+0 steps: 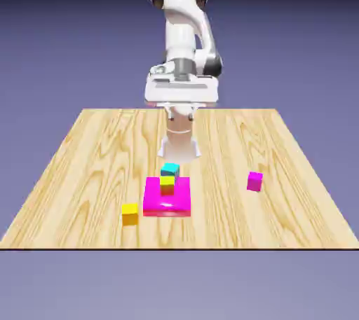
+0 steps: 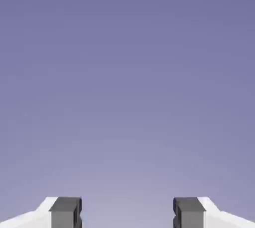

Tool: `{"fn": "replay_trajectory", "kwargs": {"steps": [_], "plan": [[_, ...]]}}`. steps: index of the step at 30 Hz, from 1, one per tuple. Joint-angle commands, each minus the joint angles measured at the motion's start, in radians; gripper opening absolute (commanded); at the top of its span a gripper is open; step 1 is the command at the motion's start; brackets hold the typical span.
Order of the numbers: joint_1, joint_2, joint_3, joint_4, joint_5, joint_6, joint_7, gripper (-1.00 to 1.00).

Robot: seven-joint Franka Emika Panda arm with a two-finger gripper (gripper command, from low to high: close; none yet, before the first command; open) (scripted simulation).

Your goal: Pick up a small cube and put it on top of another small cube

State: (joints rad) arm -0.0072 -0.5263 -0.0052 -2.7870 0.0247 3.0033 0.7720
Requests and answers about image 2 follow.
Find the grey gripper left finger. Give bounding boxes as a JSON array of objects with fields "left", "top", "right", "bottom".
[{"left": 0, "top": 196, "right": 83, "bottom": 228}]

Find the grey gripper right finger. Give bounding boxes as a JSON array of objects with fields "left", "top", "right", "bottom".
[{"left": 172, "top": 196, "right": 255, "bottom": 228}]

